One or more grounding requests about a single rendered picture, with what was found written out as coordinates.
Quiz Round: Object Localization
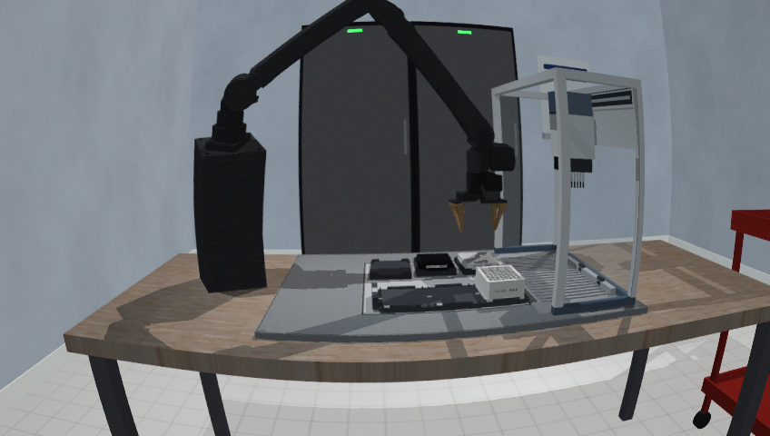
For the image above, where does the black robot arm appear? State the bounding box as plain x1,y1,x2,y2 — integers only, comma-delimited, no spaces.
205,0,516,200

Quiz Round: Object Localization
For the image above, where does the white multi-well plate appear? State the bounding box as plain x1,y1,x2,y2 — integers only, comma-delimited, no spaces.
457,252,498,270

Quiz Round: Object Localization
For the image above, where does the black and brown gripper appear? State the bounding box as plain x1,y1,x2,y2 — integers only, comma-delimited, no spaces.
449,191,508,233

